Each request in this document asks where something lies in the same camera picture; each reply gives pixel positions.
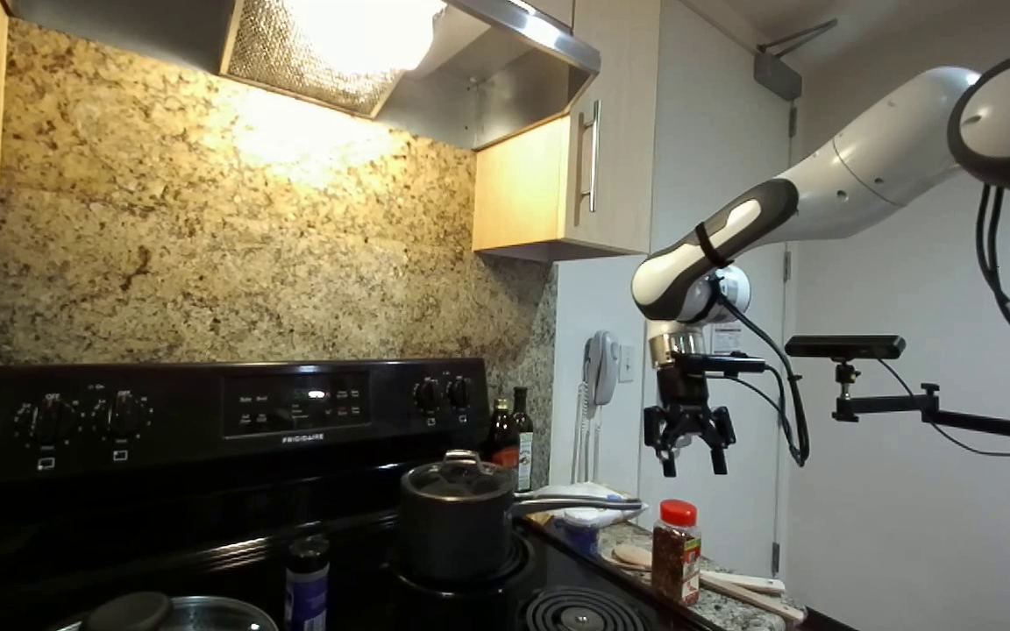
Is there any metal door closer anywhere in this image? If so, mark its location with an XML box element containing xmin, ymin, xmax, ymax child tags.
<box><xmin>750</xmin><ymin>13</ymin><xmax>843</xmax><ymax>105</ymax></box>

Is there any dark pot with lid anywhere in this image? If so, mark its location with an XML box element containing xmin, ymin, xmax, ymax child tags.
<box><xmin>396</xmin><ymin>450</ymin><xmax>646</xmax><ymax>590</ymax></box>

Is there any wooden spoon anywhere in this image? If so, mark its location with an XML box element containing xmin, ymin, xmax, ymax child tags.
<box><xmin>610</xmin><ymin>535</ymin><xmax>805</xmax><ymax>623</ymax></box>

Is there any black stereo camera bar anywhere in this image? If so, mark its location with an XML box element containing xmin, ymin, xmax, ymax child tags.
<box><xmin>782</xmin><ymin>333</ymin><xmax>908</xmax><ymax>364</ymax></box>

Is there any black electric stove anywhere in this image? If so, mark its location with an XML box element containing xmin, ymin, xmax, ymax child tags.
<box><xmin>0</xmin><ymin>354</ymin><xmax>694</xmax><ymax>631</ymax></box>

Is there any dark glass bottle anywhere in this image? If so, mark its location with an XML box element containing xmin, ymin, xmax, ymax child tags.
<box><xmin>485</xmin><ymin>399</ymin><xmax>522</xmax><ymax>478</ymax></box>
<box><xmin>508</xmin><ymin>387</ymin><xmax>539</xmax><ymax>488</ymax></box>

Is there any steel pot with lid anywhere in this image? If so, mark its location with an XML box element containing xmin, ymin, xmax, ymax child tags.
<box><xmin>79</xmin><ymin>590</ymin><xmax>286</xmax><ymax>631</ymax></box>

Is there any white door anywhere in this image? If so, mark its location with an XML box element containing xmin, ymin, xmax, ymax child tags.
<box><xmin>639</xmin><ymin>90</ymin><xmax>797</xmax><ymax>579</ymax></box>

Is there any white wall phone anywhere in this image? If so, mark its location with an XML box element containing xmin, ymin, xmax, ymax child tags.
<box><xmin>577</xmin><ymin>330</ymin><xmax>619</xmax><ymax>409</ymax></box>

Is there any steel range hood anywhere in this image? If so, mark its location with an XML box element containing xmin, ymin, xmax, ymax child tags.
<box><xmin>7</xmin><ymin>0</ymin><xmax>603</xmax><ymax>154</ymax></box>

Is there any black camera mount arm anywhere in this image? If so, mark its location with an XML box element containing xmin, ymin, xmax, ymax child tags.
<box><xmin>829</xmin><ymin>356</ymin><xmax>1010</xmax><ymax>450</ymax></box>

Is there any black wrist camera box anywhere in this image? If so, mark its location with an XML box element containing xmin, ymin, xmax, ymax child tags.
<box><xmin>671</xmin><ymin>347</ymin><xmax>771</xmax><ymax>379</ymax></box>

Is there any blue bottle with black cap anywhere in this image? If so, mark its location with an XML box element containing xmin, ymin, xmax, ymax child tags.
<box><xmin>283</xmin><ymin>528</ymin><xmax>337</xmax><ymax>631</ymax></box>

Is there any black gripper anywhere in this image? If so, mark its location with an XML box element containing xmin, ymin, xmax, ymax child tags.
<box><xmin>641</xmin><ymin>354</ymin><xmax>741</xmax><ymax>481</ymax></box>

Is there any blue tub with white lid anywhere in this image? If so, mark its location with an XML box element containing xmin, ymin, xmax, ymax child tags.
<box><xmin>545</xmin><ymin>485</ymin><xmax>639</xmax><ymax>562</ymax></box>

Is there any spice container with orange lid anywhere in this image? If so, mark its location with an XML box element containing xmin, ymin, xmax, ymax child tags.
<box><xmin>649</xmin><ymin>498</ymin><xmax>704</xmax><ymax>610</ymax></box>

